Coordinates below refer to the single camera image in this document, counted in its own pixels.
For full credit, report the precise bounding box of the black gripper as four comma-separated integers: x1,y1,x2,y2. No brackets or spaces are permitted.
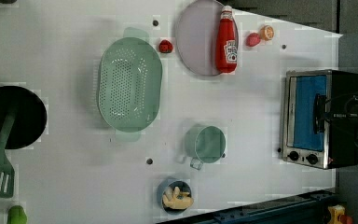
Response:
324,107,358,124

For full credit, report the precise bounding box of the black silver toaster oven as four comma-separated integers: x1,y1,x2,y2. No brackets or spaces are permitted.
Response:
282,69,358,169

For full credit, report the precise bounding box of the yellow toy figure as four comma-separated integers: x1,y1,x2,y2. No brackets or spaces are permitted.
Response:
327,204,353,224

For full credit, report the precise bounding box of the orange slice toy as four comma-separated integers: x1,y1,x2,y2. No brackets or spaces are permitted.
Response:
259,25,274,41

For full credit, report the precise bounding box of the red toy strawberry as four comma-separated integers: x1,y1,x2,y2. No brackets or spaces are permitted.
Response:
246,33,261,47

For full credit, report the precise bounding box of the red ketchup bottle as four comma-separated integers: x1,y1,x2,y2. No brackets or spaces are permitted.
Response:
215,6,238,73

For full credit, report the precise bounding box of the green measuring cup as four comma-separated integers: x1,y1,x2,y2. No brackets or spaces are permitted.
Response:
184,124,227,171

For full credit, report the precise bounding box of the lavender round plate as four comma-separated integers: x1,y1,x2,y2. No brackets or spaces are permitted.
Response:
175,0,239,76

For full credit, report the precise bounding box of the blue bowl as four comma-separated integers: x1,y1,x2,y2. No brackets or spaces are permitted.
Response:
157,178,194,215

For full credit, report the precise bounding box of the yellow toy in bowl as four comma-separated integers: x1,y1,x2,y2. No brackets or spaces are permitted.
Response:
162,187,194,210

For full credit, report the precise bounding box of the small red toy fruit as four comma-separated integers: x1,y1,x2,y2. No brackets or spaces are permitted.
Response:
158,39,173,53

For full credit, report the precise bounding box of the green oval colander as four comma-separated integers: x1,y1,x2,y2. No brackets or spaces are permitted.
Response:
97,27,163,142

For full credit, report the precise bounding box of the black frying pan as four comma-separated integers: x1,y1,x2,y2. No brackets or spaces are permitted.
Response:
0,86,48,149

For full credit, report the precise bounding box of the green toy vegetable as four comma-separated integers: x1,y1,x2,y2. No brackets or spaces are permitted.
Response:
7,205,28,224

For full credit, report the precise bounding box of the green slotted spatula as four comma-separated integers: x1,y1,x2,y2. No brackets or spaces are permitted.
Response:
0,111,16,198

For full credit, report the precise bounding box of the blue metal frame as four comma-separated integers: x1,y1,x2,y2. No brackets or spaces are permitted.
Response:
159,190,337,224

